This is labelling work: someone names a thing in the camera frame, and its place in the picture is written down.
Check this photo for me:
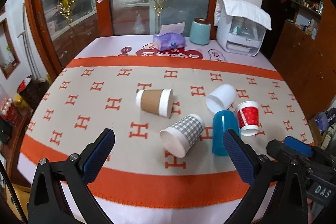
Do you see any brown sleeve paper cup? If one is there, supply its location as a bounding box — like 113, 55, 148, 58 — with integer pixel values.
135, 89, 174, 118

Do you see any grey checkered paper cup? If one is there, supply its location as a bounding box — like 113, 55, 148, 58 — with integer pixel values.
159, 114, 205, 158

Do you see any purple tissue pack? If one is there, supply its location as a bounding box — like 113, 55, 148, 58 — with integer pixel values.
153, 22, 186, 51

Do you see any blue translucent plastic cup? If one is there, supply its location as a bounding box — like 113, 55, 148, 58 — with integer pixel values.
212, 110, 240, 156

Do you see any red patterned paper cup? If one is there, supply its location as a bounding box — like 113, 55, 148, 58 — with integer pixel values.
236, 101, 259, 136

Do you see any orange beige H-pattern cloth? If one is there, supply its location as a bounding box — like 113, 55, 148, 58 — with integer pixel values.
19, 55, 316, 209

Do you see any black bin with red items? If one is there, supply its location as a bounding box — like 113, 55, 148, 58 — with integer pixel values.
17, 75, 50, 110

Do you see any white countertop appliance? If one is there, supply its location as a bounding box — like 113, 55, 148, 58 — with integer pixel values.
217, 14, 267, 56

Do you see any white plastic cup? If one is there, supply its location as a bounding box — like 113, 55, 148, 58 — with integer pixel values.
206, 84, 236, 114

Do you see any white cloth on appliance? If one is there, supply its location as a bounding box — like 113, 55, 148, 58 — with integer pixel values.
214, 0, 272, 31

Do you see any wooden shelf cabinet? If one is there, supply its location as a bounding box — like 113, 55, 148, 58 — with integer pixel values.
271, 0, 335, 119

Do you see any light blue canister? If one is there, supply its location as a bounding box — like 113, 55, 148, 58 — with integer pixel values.
189, 18, 211, 46

